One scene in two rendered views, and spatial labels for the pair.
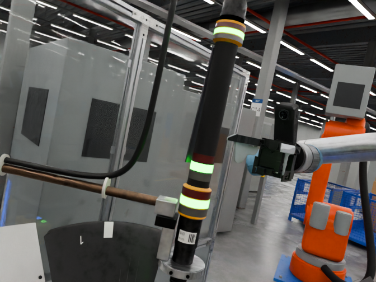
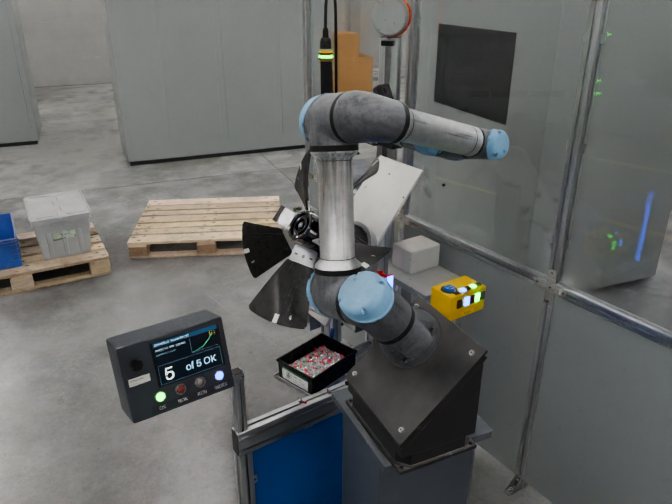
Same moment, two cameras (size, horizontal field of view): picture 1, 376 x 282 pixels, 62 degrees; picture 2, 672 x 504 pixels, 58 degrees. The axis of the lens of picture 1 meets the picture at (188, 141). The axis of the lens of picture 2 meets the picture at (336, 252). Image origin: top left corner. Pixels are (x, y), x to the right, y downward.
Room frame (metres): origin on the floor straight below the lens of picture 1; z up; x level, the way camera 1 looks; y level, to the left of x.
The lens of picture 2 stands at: (1.07, -1.88, 2.02)
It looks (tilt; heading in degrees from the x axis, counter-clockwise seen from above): 24 degrees down; 107
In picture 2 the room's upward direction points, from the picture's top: straight up
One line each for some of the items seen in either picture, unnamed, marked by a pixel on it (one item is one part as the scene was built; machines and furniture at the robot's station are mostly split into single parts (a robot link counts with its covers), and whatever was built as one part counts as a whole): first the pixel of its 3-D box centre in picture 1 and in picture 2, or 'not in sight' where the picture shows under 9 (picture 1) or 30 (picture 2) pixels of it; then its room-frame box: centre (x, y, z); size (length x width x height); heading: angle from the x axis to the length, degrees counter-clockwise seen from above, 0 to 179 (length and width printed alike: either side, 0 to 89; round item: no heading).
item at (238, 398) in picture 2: not in sight; (238, 400); (0.41, -0.67, 0.96); 0.03 x 0.03 x 0.20; 52
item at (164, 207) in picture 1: (181, 235); not in sight; (0.46, -0.02, 1.50); 0.09 x 0.07 x 0.10; 87
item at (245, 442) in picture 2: not in sight; (363, 387); (0.68, -0.33, 0.82); 0.90 x 0.04 x 0.08; 52
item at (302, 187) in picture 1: (323, 204); not in sight; (6.98, -3.31, 0.49); 1.27 x 0.88 x 0.98; 130
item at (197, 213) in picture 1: (192, 208); not in sight; (0.46, -0.03, 1.54); 0.04 x 0.04 x 0.01
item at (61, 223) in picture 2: not in sight; (59, 224); (-2.23, 1.60, 0.31); 0.60 x 0.42 x 0.33; 136
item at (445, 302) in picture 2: not in sight; (457, 299); (0.92, -0.02, 1.02); 0.16 x 0.10 x 0.11; 52
